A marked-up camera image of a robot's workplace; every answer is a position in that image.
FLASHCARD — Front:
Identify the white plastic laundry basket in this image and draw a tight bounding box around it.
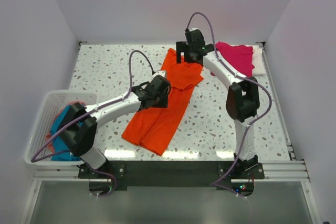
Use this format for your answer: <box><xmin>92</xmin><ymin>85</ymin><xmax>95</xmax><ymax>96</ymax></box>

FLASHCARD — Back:
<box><xmin>24</xmin><ymin>90</ymin><xmax>98</xmax><ymax>165</ymax></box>

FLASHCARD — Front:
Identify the orange t-shirt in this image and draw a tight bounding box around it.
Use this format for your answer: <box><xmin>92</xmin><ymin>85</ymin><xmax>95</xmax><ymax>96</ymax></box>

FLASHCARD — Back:
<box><xmin>122</xmin><ymin>48</ymin><xmax>203</xmax><ymax>155</ymax></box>

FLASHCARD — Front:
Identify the pink garment in basket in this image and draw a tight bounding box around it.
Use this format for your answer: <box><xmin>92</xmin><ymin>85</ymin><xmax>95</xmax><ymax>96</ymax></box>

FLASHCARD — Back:
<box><xmin>45</xmin><ymin>101</ymin><xmax>85</xmax><ymax>161</ymax></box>

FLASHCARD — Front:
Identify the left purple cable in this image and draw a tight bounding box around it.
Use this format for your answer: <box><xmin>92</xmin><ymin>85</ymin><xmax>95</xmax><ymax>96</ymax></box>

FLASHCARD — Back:
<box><xmin>30</xmin><ymin>50</ymin><xmax>158</xmax><ymax>197</ymax></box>

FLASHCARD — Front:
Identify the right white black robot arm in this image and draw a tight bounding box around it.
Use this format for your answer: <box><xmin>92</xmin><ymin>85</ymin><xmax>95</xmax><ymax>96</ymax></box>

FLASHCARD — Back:
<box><xmin>176</xmin><ymin>28</ymin><xmax>260</xmax><ymax>178</ymax></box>

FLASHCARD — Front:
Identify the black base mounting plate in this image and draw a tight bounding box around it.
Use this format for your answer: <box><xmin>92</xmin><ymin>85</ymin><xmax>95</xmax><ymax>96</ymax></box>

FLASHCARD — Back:
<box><xmin>78</xmin><ymin>161</ymin><xmax>265</xmax><ymax>196</ymax></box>

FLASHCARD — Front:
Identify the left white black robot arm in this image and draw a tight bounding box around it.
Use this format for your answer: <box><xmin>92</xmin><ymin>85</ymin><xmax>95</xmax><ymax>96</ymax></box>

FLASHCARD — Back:
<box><xmin>56</xmin><ymin>70</ymin><xmax>171</xmax><ymax>178</ymax></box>

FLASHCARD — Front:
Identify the folded white t-shirt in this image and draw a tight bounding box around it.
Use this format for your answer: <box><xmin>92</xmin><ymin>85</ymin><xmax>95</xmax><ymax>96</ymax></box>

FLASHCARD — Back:
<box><xmin>252</xmin><ymin>45</ymin><xmax>266</xmax><ymax>76</ymax></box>

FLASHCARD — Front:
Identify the purple cable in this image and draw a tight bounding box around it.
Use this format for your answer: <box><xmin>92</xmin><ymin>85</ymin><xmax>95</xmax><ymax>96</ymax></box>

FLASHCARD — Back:
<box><xmin>30</xmin><ymin>50</ymin><xmax>158</xmax><ymax>197</ymax></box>
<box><xmin>185</xmin><ymin>12</ymin><xmax>273</xmax><ymax>190</ymax></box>

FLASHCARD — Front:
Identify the folded magenta t-shirt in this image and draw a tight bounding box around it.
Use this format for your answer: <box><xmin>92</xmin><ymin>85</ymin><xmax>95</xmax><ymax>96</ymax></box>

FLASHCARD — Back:
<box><xmin>216</xmin><ymin>41</ymin><xmax>255</xmax><ymax>77</ymax></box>

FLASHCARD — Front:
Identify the blue t-shirt in basket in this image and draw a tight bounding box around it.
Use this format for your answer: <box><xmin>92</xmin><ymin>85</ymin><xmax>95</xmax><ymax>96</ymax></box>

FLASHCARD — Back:
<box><xmin>46</xmin><ymin>103</ymin><xmax>80</xmax><ymax>162</ymax></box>

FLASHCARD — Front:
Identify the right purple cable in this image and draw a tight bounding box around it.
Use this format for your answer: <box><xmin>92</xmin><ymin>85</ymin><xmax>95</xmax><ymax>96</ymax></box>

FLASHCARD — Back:
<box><xmin>185</xmin><ymin>12</ymin><xmax>273</xmax><ymax>190</ymax></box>

